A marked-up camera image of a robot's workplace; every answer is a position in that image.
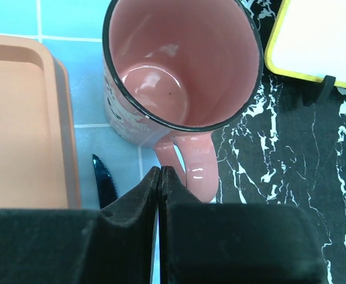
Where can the pink floral mug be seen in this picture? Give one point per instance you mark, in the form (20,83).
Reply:
(176,71)

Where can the small framed whiteboard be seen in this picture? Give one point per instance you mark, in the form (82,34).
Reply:
(308,42)

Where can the blue patterned knife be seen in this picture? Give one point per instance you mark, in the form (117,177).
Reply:
(107,192)

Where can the orange plastic tray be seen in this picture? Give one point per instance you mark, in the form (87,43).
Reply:
(38,161)

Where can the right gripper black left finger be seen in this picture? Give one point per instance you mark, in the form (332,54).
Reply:
(111,245)

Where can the blue checked tablecloth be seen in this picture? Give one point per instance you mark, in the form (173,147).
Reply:
(72,31)

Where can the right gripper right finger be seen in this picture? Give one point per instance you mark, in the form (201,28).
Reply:
(233,243)

